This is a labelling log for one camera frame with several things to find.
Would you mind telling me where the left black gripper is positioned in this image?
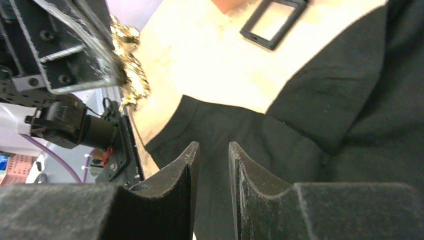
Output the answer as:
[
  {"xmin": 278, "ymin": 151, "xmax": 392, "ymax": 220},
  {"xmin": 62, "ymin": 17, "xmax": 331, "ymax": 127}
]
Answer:
[{"xmin": 0, "ymin": 0, "xmax": 144, "ymax": 186}]

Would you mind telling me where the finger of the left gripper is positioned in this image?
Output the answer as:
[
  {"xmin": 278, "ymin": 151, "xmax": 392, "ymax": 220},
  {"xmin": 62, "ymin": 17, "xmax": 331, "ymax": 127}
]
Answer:
[{"xmin": 72, "ymin": 0, "xmax": 114, "ymax": 50}]

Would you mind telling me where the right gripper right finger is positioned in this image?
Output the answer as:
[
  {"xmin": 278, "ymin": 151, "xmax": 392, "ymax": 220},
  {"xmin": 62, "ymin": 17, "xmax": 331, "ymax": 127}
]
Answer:
[{"xmin": 228, "ymin": 142, "xmax": 424, "ymax": 240}]

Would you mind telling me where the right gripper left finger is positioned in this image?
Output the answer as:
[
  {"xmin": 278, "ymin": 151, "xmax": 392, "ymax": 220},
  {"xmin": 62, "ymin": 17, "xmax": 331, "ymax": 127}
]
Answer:
[{"xmin": 0, "ymin": 142, "xmax": 200, "ymax": 240}]

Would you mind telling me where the gold leaf brooch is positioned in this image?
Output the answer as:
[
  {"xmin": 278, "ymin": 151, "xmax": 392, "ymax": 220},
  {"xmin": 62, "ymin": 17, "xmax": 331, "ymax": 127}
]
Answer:
[{"xmin": 110, "ymin": 14, "xmax": 151, "ymax": 112}]

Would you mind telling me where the black button shirt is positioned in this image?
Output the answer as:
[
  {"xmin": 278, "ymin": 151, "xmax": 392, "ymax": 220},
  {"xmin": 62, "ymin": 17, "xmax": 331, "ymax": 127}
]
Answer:
[{"xmin": 146, "ymin": 0, "xmax": 424, "ymax": 240}]

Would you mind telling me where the small black rectangular frame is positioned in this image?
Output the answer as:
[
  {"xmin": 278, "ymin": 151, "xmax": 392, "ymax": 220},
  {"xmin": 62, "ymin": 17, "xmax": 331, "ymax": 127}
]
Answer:
[{"xmin": 240, "ymin": 0, "xmax": 308, "ymax": 51}]

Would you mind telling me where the orange plastic file organizer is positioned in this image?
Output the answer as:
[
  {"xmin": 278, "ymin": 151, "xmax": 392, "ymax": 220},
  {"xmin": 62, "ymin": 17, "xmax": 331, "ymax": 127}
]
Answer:
[{"xmin": 211, "ymin": 0, "xmax": 248, "ymax": 14}]

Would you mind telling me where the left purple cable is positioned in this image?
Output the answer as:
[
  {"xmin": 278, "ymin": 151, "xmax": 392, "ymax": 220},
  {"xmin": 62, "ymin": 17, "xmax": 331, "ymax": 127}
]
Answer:
[{"xmin": 19, "ymin": 134, "xmax": 92, "ymax": 185}]

